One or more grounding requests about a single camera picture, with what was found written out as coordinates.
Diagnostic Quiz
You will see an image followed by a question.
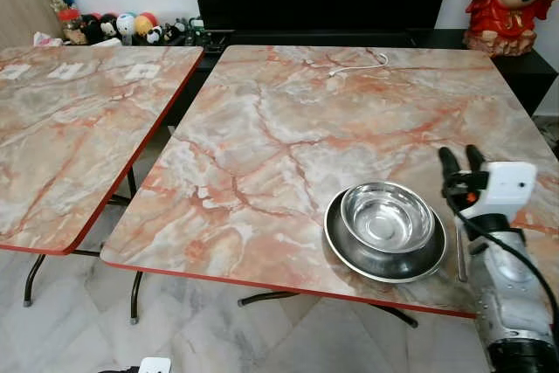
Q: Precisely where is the black round toy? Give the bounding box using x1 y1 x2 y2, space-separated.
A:
79 15 104 45

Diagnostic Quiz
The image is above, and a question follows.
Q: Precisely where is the red laughing buddha statue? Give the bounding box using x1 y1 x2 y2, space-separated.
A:
464 0 559 59

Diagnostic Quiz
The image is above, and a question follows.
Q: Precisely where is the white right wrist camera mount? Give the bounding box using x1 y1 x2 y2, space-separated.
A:
460 161 538 222

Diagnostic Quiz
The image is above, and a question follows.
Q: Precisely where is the orange yellow round toy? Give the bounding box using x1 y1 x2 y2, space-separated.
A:
135 11 160 38

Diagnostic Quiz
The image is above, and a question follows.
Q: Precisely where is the wooden cabinet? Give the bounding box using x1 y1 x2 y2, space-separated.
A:
0 0 65 50

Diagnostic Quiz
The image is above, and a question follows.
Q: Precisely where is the black white panda toy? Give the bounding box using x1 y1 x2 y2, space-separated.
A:
145 27 167 46

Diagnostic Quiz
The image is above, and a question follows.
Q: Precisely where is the steel plate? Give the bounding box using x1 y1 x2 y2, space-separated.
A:
324 188 449 285

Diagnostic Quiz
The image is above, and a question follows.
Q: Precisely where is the steel bowl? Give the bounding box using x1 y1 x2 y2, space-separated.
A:
339 182 436 255

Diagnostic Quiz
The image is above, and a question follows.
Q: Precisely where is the thin metal utensil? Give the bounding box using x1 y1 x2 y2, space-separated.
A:
456 231 470 284

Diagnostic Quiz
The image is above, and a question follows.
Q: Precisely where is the white cable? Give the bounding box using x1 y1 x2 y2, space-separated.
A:
327 52 390 78

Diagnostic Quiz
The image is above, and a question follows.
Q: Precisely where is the black frame of side table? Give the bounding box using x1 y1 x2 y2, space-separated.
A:
23 163 141 309

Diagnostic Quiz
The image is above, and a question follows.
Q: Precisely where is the pink white tissue pack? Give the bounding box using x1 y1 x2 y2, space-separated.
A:
32 31 64 48

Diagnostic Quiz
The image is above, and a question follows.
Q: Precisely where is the white paper sticker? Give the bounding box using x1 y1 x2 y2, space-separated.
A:
124 62 162 81

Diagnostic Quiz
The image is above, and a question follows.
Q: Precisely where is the white blue round toy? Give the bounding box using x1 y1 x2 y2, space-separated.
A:
116 12 139 39

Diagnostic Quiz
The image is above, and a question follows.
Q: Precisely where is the white power adapter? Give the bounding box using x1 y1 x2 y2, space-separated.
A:
137 356 173 373

